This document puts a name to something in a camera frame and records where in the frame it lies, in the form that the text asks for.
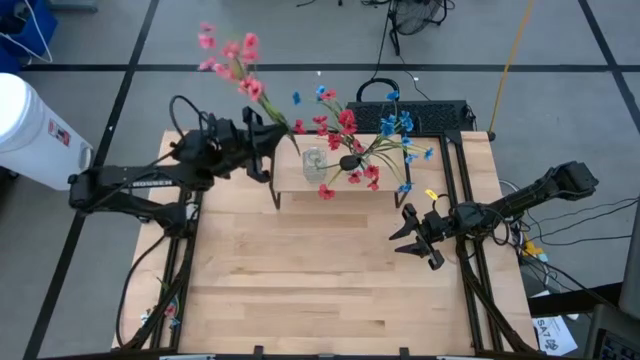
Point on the blue plastic bin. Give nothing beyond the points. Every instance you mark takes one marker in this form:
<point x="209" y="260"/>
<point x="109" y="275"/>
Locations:
<point x="40" y="30"/>

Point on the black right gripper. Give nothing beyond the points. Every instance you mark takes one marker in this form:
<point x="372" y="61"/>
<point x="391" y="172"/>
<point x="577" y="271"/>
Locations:
<point x="440" y="225"/>

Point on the red artificial flower bunch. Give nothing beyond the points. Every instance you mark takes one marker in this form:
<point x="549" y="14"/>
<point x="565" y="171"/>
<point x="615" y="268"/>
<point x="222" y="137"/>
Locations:
<point x="350" y="162"/>

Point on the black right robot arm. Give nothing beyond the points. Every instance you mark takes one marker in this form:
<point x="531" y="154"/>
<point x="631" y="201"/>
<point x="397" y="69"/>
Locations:
<point x="530" y="197"/>

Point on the black aluminium table frame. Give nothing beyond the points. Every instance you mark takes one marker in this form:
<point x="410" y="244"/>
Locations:
<point x="194" y="225"/>

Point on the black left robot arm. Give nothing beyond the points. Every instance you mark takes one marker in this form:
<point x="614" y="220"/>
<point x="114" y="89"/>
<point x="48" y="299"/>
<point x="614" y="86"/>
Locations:
<point x="150" y="180"/>

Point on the grey metal post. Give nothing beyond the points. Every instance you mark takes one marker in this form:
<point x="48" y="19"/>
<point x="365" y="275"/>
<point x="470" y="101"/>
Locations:
<point x="631" y="260"/>

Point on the black floor fan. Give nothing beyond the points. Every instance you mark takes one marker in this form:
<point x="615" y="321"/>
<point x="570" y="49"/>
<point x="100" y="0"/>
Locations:
<point x="415" y="17"/>

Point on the pink artificial flower bunch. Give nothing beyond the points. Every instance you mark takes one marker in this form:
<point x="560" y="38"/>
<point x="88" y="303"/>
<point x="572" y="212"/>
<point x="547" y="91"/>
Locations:
<point x="250" y="87"/>

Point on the blue artificial flower bunch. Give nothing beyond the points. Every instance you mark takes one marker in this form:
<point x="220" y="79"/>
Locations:
<point x="387" y="127"/>

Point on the black keyboard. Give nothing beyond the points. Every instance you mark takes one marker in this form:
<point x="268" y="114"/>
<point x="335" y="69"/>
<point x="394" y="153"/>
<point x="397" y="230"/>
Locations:
<point x="435" y="117"/>

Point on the white printed paper sheet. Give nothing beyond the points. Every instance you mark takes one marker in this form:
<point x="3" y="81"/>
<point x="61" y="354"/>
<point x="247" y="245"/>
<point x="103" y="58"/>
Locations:
<point x="552" y="335"/>

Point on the clear angular cut-glass vase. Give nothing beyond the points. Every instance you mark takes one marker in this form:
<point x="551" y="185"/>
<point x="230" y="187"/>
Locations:
<point x="314" y="167"/>

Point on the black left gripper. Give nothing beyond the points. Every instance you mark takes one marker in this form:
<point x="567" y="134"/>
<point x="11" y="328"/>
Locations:
<point x="235" y="145"/>

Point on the grey equipment box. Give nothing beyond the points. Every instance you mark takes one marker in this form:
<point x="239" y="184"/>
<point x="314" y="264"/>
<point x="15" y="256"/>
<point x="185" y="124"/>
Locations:
<point x="610" y="335"/>

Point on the white plastic bin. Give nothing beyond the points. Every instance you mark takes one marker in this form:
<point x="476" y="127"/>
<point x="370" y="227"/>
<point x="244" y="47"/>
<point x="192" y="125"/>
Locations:
<point x="30" y="130"/>

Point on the wooden shelf with black legs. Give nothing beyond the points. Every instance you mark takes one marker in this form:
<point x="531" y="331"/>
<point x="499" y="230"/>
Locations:
<point x="290" y="172"/>

